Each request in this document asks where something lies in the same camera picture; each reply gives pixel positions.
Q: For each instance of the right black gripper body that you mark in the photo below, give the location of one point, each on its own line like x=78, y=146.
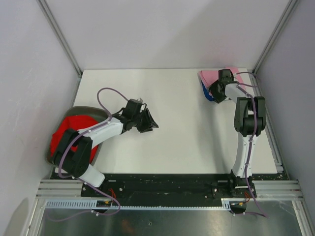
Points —
x=214, y=88

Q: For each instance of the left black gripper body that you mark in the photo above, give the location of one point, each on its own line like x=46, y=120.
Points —
x=140, y=121

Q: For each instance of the pink t shirt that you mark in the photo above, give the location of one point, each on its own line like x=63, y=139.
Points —
x=209, y=76

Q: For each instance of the blue printed t shirt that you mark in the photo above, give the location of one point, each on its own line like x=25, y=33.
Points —
x=206, y=94

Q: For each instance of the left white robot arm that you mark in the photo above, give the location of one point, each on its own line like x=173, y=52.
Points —
x=77, y=163

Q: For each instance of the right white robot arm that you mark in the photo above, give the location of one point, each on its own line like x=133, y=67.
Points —
x=249, y=120

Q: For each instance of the grey plastic tray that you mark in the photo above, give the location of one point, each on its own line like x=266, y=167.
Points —
x=98, y=114

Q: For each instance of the red t shirt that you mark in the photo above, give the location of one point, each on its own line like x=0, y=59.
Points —
x=73, y=123

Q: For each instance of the right aluminium frame post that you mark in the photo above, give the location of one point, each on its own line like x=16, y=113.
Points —
x=282, y=22

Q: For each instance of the aluminium frame post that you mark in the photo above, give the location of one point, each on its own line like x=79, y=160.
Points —
x=47, y=12
x=282, y=22

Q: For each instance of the left aluminium frame post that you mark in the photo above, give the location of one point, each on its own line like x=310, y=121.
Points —
x=47, y=12

